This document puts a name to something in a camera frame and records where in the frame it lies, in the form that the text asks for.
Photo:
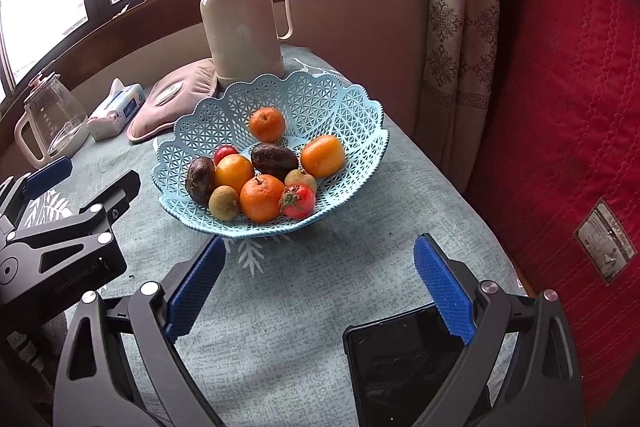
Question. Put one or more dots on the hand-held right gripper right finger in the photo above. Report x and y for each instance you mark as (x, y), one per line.
(445, 292)

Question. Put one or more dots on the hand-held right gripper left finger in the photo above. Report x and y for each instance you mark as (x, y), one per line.
(195, 294)

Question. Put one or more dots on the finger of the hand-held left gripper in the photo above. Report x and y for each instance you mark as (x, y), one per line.
(47, 174)
(115, 194)

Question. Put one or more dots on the small yellow-green fruit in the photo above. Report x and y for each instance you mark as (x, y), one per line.
(223, 203)
(301, 178)

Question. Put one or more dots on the orange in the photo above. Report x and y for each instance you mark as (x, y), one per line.
(233, 171)
(267, 124)
(261, 198)
(322, 155)

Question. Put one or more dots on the small red tomato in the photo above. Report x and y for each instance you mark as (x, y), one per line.
(226, 152)

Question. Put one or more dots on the red cherry tomato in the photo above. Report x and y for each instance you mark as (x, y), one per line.
(299, 200)

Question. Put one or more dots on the light blue plastic basket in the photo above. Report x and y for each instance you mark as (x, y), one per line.
(320, 107)

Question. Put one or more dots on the tissue pack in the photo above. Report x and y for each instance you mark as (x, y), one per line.
(115, 112)

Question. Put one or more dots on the black phone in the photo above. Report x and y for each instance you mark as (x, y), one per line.
(390, 367)

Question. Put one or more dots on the pink hot water bag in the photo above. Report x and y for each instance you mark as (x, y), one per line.
(165, 112)

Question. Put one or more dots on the green leaf-print tablecloth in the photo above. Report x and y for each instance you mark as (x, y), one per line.
(300, 297)

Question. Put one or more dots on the label on red cover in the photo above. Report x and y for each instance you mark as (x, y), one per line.
(605, 242)

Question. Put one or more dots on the cream thermos jug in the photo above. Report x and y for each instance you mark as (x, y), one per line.
(240, 32)

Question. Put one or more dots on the red quilted cover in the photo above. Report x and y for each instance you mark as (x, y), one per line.
(550, 82)

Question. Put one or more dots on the patterned beige curtain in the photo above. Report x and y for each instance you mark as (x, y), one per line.
(460, 57)

